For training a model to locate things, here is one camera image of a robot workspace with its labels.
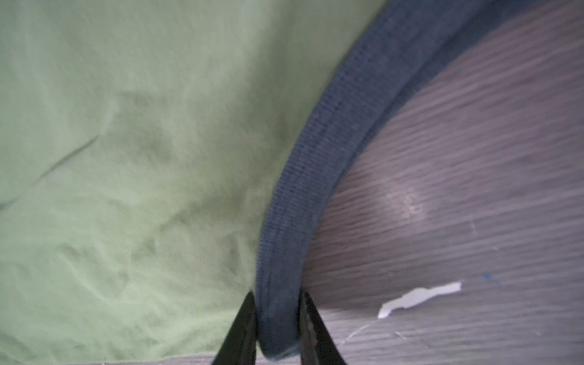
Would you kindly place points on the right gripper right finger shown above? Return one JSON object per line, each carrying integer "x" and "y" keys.
{"x": 317, "y": 346}

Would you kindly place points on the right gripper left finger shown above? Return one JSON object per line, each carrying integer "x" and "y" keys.
{"x": 239, "y": 346}

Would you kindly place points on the green tank top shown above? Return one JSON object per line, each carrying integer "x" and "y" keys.
{"x": 161, "y": 159}

